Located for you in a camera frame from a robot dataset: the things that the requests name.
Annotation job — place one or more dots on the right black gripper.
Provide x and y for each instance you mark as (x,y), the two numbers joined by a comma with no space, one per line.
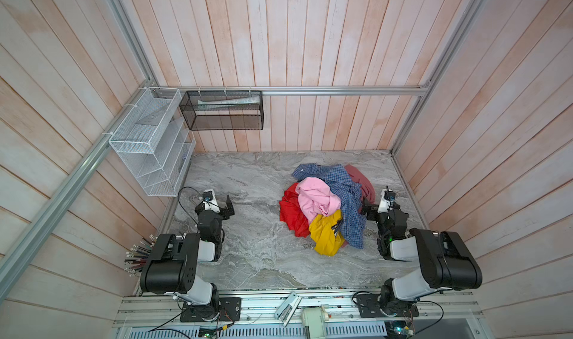
(373,211)

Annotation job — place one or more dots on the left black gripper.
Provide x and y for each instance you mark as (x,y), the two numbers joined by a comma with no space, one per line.
(223,211)

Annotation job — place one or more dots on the yellow t-shirt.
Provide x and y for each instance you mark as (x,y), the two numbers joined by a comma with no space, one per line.
(325,232)

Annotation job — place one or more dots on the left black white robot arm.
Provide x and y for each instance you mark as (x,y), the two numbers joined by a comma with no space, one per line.
(171,267)

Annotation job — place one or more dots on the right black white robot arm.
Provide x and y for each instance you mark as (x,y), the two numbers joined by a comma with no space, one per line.
(445,262)

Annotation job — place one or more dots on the maroon cloth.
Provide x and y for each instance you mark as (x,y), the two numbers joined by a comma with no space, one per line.
(367,189)

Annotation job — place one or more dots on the red cloth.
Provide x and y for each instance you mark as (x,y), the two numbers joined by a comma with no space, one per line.
(291,213)

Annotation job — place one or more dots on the blue checkered shirt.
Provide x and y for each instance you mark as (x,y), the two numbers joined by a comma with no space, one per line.
(340,184)

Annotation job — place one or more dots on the pink shirt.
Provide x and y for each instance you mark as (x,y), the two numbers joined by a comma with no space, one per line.
(315,198)

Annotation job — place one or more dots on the beige plastic box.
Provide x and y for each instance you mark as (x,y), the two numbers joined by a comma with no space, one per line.
(313,321)

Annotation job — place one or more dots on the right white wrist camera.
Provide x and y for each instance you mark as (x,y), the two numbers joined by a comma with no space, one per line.
(387,201)

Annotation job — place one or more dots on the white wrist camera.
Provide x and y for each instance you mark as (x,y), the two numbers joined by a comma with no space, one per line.
(387,201)
(209,201)

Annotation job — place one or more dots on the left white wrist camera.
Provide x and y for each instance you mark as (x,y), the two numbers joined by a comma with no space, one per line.
(209,201)

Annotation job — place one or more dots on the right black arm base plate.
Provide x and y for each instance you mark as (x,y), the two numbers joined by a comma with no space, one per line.
(383,306)

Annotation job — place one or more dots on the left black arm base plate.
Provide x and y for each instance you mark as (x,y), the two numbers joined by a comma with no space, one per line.
(225,309)

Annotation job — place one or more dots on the white wire mesh shelf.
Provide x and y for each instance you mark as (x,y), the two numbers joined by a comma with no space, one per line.
(153,143)

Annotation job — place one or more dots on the black wire mesh basket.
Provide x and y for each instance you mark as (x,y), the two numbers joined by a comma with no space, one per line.
(223,110)

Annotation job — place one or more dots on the silver metal bracket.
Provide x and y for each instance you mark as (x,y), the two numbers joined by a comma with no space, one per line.
(287,309)

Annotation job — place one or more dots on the horizontal aluminium rail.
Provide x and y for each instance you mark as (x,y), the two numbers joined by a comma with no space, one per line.
(345,90)

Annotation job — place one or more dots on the left aluminium frame rail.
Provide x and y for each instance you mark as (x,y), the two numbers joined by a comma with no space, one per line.
(27,246)

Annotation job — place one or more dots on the aluminium frame rail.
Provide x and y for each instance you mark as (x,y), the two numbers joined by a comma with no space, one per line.
(27,246)
(455,41)

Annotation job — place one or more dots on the right aluminium frame rail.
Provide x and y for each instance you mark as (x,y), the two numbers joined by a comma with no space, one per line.
(455,41)

